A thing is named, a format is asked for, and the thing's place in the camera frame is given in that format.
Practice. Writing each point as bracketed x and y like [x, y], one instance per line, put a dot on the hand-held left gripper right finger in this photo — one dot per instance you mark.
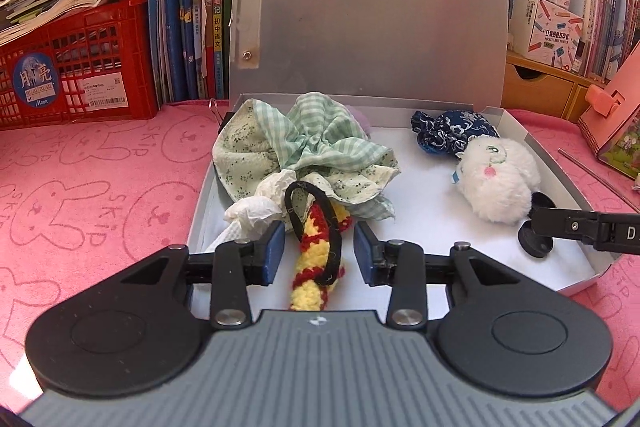
[362, 257]

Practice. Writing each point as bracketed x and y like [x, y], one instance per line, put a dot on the row of upright books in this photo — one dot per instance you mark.
[175, 7]

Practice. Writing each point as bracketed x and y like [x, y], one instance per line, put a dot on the purple fluffy pompom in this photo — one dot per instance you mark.
[361, 119]

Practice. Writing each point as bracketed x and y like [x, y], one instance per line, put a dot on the black binder clip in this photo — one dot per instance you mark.
[227, 121]

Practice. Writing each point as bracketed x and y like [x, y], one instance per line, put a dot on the pink printed mat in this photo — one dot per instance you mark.
[100, 207]

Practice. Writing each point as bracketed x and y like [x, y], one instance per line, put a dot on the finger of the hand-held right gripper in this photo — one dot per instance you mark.
[565, 227]

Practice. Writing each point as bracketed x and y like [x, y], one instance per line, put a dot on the white printed carton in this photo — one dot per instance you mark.
[550, 32]

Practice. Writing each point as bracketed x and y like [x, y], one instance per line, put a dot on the white fluffy plush toy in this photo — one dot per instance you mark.
[495, 187]

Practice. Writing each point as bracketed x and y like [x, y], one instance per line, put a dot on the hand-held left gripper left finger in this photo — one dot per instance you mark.
[274, 257]

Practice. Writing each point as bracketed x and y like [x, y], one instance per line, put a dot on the large red plastic basket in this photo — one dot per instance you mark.
[75, 57]

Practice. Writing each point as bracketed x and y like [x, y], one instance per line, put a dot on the wooden drawer unit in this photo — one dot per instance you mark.
[540, 94]

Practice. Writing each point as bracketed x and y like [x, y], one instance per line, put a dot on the pink house-shaped box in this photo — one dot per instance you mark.
[620, 127]

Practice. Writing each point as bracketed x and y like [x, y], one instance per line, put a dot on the white tissue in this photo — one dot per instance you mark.
[250, 212]

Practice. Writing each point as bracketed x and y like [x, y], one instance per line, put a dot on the thin metal rod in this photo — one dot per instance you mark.
[595, 172]

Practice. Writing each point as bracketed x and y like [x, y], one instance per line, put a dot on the black round cap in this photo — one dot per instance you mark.
[537, 249]

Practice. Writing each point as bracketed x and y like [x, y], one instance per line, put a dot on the blue floral fabric pouch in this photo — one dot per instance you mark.
[450, 129]

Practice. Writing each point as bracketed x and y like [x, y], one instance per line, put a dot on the green checked cloth scrunchie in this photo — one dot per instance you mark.
[310, 142]

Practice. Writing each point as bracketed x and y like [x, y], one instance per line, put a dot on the grey storage box with lid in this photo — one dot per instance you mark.
[370, 32]

